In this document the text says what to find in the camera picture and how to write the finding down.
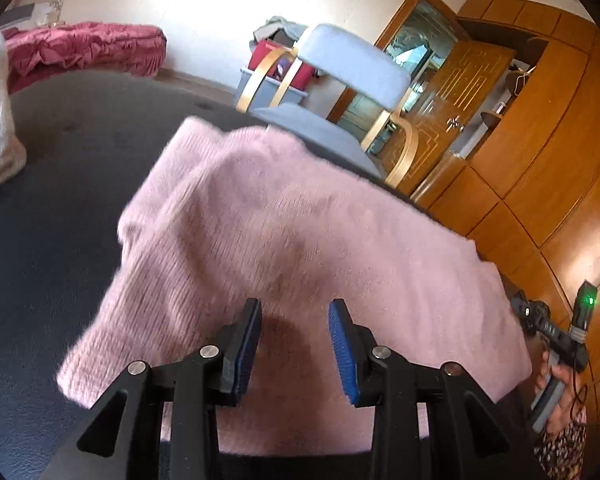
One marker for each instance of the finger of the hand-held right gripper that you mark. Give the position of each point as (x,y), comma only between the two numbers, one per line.
(524,312)

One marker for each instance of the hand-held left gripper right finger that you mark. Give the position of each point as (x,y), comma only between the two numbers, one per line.
(342,355)

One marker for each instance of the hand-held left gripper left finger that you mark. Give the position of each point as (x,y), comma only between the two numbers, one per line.
(245,360)

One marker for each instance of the pink knit sweater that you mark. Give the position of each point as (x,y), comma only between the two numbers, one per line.
(280,220)

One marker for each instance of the person's right forearm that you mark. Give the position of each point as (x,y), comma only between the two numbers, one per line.
(560,450)

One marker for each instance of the grey clothes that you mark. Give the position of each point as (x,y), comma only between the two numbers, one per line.
(280,27)

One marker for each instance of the person's right hand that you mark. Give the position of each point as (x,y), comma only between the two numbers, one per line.
(570,400)

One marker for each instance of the orange wooden wardrobe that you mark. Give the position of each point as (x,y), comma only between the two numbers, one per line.
(555,185)

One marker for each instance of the wooden door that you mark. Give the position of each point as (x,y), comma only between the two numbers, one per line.
(430,145)

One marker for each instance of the etched glass door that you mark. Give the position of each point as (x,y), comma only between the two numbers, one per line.
(420,45)

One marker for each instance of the blue-grey wooden armchair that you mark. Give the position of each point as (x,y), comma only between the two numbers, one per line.
(355,60)

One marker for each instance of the red bag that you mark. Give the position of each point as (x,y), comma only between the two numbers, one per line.
(260,57)

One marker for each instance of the beige knit sweater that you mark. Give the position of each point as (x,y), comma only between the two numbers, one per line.
(0,165)

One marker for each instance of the pink ruffled bedspread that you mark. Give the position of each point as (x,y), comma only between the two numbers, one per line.
(90,45)

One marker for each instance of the white patterned box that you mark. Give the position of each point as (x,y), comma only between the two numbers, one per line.
(47,12)

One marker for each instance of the grey headboard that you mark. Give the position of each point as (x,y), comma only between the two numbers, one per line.
(17,15)

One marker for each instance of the wooden door frame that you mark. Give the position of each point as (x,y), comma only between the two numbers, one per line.
(387,25)

